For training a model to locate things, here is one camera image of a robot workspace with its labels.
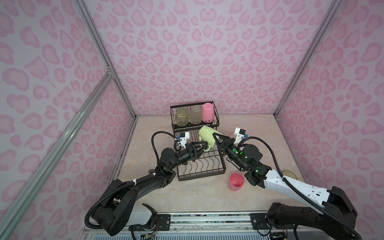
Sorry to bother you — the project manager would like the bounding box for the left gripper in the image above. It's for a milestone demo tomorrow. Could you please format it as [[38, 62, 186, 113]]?
[[169, 142, 207, 172]]

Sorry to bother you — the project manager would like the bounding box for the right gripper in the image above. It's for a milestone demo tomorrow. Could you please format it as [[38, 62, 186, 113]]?
[[212, 133, 250, 171]]

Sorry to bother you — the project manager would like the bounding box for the pale green mug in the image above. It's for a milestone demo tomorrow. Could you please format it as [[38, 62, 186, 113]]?
[[199, 126, 222, 152]]

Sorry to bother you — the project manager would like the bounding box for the pink plastic cup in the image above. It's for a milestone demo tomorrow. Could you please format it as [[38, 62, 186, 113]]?
[[202, 103, 215, 123]]

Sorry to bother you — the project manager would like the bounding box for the bright green plastic cup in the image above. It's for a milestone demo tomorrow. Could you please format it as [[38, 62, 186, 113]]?
[[175, 108, 189, 127]]

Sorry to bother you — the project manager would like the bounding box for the pale green textured cup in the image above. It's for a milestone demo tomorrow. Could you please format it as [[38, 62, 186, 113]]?
[[189, 105, 202, 125]]

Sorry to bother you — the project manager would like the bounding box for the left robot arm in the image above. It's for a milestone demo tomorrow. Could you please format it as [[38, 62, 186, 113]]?
[[84, 141, 209, 236]]

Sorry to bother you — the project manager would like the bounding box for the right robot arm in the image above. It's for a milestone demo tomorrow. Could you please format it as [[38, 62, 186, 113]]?
[[213, 133, 362, 240]]

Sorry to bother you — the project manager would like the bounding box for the pink cup front right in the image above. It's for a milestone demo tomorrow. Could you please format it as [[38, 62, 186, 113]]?
[[228, 173, 245, 192]]

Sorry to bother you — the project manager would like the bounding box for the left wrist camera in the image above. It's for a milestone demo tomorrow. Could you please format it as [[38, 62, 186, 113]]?
[[177, 132, 191, 149]]

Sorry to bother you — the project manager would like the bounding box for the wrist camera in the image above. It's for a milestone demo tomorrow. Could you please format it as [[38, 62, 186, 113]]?
[[177, 132, 191, 149], [234, 128, 248, 145]]

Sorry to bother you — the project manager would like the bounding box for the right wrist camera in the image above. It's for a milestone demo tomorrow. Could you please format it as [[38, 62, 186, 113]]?
[[234, 128, 248, 145]]

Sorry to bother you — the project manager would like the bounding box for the black wire dish rack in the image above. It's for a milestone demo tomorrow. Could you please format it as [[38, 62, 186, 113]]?
[[170, 101, 226, 181]]

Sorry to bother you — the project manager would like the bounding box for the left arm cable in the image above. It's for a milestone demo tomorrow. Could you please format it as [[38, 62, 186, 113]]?
[[150, 130, 178, 166]]

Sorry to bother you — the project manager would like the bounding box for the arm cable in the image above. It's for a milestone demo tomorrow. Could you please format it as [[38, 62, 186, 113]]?
[[244, 136, 362, 240], [150, 130, 178, 166]]

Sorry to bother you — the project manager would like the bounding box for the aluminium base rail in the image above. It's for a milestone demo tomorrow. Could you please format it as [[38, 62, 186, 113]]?
[[80, 209, 346, 240]]

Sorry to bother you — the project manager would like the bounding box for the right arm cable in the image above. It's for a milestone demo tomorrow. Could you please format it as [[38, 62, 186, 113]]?
[[244, 136, 362, 240]]

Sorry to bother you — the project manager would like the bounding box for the aluminium frame post right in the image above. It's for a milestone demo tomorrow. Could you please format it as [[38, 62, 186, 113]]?
[[274, 0, 345, 119]]

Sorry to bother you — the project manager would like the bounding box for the aluminium frame post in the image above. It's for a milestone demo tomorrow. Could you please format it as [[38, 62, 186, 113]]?
[[274, 0, 345, 119], [74, 0, 137, 120]]

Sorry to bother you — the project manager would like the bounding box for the aluminium frame post left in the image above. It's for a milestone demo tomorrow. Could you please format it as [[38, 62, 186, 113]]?
[[74, 0, 137, 120]]

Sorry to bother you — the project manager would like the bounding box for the aluminium frame diagonal bar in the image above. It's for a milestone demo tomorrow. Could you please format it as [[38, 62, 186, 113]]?
[[1, 74, 113, 240]]

